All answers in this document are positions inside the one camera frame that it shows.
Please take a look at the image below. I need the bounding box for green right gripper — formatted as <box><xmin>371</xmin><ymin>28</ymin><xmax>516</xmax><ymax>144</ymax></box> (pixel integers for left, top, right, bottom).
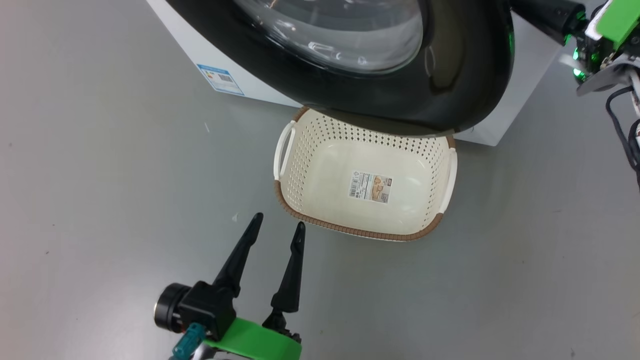
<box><xmin>510</xmin><ymin>0</ymin><xmax>640</xmax><ymax>83</ymax></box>

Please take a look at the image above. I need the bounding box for cream perforated laundry basket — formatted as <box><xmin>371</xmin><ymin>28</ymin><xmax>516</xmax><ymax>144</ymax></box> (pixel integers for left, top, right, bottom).
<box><xmin>273</xmin><ymin>106</ymin><xmax>458</xmax><ymax>243</ymax></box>

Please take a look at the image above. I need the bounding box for blue energy label sticker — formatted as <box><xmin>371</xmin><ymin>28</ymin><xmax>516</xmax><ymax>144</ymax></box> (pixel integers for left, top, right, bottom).
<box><xmin>196</xmin><ymin>63</ymin><xmax>245</xmax><ymax>97</ymax></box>

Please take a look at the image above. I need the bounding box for white washing machine body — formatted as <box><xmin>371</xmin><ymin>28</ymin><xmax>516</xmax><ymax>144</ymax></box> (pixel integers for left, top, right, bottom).
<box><xmin>146</xmin><ymin>0</ymin><xmax>568</xmax><ymax>147</ymax></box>

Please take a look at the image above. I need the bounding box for paper label in basket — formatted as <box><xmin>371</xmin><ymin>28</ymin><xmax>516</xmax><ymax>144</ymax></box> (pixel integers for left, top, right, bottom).
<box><xmin>348</xmin><ymin>170</ymin><xmax>393</xmax><ymax>204</ymax></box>

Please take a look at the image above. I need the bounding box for teal left camera connector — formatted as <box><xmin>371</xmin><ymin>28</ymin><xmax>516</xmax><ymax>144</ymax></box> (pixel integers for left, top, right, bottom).
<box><xmin>172</xmin><ymin>322</ymin><xmax>207</xmax><ymax>360</ymax></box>

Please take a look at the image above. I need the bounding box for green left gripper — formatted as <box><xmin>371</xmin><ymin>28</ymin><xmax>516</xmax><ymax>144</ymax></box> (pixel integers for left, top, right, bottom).
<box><xmin>200</xmin><ymin>212</ymin><xmax>307</xmax><ymax>360</ymax></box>

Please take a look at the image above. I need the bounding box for black glass washing machine door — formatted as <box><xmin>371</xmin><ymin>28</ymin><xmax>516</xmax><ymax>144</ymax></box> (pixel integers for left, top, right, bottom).
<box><xmin>165</xmin><ymin>0</ymin><xmax>516</xmax><ymax>138</ymax></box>

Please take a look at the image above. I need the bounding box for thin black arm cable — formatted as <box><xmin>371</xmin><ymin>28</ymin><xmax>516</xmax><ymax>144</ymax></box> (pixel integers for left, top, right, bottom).
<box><xmin>605</xmin><ymin>86</ymin><xmax>640</xmax><ymax>193</ymax></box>

